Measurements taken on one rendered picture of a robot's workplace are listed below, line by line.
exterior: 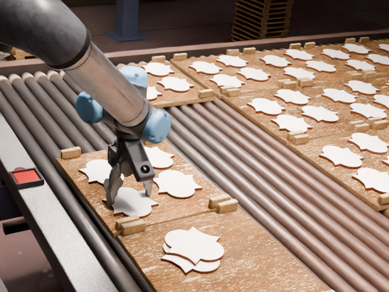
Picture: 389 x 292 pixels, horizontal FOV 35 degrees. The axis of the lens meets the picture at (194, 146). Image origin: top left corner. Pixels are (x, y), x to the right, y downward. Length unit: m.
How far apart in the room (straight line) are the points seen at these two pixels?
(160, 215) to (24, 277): 1.40
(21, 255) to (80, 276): 1.61
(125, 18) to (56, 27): 4.97
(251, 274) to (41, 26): 0.73
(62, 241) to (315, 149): 0.91
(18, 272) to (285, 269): 1.69
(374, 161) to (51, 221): 1.02
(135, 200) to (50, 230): 0.23
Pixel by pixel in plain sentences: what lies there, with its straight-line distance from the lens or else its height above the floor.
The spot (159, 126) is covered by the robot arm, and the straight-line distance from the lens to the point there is 1.32.
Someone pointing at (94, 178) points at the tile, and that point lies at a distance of 1.72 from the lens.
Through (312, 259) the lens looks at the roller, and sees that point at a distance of 1.55.
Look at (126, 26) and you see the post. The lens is 6.05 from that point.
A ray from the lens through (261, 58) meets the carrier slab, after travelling 2.81.
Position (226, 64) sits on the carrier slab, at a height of 0.95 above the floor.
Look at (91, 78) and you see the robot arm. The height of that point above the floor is 1.39.
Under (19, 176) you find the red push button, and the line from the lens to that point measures 1.77.
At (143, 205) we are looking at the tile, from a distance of 1.61.
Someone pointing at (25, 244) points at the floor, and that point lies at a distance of 3.10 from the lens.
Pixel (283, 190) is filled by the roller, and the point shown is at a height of 0.91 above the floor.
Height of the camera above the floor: 1.81
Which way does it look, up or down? 27 degrees down
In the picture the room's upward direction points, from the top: 6 degrees clockwise
